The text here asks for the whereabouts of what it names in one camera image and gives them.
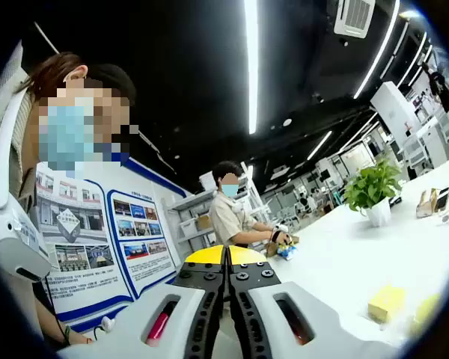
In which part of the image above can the green potted plant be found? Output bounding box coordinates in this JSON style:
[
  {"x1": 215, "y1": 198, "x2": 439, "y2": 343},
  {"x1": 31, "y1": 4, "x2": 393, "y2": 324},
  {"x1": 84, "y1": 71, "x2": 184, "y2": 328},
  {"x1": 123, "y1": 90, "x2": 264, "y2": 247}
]
[{"x1": 343, "y1": 159, "x2": 403, "y2": 228}]

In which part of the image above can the black device cable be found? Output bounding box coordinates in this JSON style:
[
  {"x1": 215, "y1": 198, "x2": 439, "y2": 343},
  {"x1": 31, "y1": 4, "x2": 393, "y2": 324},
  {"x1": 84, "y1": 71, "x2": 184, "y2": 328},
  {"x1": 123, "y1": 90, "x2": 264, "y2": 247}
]
[{"x1": 31, "y1": 276, "x2": 72, "y2": 347}]

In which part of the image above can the metal storage shelf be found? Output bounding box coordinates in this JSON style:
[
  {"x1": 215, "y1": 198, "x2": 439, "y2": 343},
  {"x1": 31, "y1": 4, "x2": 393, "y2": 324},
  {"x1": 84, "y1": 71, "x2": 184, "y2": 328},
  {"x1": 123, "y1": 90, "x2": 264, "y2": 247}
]
[{"x1": 169, "y1": 188, "x2": 217, "y2": 252}]

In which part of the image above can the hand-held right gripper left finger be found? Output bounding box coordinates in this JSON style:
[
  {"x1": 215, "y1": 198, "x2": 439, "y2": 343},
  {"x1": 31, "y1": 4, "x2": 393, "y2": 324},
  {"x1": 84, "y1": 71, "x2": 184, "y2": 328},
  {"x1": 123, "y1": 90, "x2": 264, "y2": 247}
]
[{"x1": 58, "y1": 245, "x2": 226, "y2": 359}]

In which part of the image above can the blue snack packet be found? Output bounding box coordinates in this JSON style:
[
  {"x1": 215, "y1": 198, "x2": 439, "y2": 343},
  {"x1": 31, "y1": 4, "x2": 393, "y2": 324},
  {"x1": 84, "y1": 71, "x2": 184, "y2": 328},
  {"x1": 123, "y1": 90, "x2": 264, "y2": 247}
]
[{"x1": 276, "y1": 242, "x2": 299, "y2": 262}]

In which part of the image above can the white machine cabinet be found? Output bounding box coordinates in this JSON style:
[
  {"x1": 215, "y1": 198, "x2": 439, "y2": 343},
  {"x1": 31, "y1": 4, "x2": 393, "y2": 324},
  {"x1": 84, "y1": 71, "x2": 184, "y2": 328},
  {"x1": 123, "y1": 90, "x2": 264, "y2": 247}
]
[{"x1": 403, "y1": 121, "x2": 449, "y2": 171}]

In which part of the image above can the yellow silicone block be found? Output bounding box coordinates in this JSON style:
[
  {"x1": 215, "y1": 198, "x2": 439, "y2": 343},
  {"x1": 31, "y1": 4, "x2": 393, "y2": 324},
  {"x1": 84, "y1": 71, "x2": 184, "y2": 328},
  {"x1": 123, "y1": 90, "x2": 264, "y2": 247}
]
[
  {"x1": 367, "y1": 285, "x2": 408, "y2": 325},
  {"x1": 409, "y1": 292, "x2": 442, "y2": 336}
]

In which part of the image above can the person's torso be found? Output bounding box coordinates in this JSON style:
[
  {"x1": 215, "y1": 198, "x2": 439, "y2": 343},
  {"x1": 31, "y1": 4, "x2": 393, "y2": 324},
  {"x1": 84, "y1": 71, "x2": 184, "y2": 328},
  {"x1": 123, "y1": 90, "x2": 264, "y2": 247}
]
[{"x1": 0, "y1": 39, "x2": 42, "y2": 214}]

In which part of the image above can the black smartphone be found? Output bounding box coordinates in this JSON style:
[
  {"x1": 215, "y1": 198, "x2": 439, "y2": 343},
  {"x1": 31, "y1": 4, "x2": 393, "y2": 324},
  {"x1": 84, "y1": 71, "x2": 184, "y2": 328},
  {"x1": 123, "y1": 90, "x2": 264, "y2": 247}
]
[{"x1": 433, "y1": 186, "x2": 449, "y2": 213}]

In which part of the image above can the ceiling air conditioner vent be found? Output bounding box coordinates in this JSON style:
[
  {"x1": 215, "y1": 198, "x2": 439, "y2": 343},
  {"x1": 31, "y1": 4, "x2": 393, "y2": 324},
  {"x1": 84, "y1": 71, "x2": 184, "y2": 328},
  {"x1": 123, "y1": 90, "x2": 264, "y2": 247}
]
[{"x1": 333, "y1": 0, "x2": 376, "y2": 40}]

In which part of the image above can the straight ceiling light strip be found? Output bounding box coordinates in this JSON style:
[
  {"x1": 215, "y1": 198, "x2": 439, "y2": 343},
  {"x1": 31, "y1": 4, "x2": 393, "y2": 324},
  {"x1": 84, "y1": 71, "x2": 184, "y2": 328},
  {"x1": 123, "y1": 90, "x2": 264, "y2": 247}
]
[{"x1": 243, "y1": 0, "x2": 259, "y2": 135}]

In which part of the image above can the person's head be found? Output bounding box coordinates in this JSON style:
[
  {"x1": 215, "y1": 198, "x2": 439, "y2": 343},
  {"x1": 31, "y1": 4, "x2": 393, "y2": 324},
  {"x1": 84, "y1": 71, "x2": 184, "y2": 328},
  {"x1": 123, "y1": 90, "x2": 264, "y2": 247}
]
[{"x1": 24, "y1": 51, "x2": 138, "y2": 109}]

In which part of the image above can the blue bordered wall poster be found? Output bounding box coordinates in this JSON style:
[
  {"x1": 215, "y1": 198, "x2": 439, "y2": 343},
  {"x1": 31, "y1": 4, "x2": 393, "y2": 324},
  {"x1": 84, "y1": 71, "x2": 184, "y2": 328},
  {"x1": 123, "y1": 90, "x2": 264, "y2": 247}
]
[{"x1": 35, "y1": 156, "x2": 188, "y2": 334}]

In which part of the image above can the curved ceiling light strip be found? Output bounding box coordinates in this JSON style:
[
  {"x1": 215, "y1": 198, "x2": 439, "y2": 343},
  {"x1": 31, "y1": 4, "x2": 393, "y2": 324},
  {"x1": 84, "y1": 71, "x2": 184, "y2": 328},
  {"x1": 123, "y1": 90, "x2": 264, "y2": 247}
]
[{"x1": 353, "y1": 0, "x2": 401, "y2": 100}]

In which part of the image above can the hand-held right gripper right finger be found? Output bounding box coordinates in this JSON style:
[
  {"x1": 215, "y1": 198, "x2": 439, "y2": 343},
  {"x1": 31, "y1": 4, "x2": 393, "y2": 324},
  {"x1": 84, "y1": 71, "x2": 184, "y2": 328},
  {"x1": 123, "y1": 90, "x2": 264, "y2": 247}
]
[{"x1": 226, "y1": 245, "x2": 397, "y2": 359}]

